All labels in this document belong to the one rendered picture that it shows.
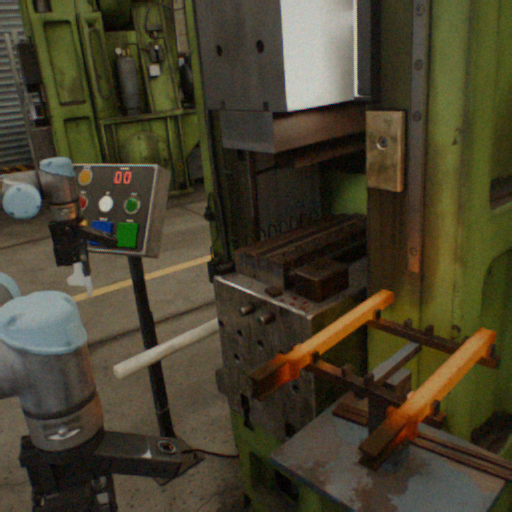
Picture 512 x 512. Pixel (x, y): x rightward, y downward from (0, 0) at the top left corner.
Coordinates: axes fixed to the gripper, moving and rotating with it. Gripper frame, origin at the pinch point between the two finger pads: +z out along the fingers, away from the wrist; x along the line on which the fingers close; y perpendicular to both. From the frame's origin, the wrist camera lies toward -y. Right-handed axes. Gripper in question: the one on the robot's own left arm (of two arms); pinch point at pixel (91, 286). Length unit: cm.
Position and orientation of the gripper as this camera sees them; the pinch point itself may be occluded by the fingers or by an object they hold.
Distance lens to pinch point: 151.6
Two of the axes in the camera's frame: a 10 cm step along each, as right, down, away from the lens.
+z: 0.8, 9.3, 3.6
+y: -9.4, 1.9, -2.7
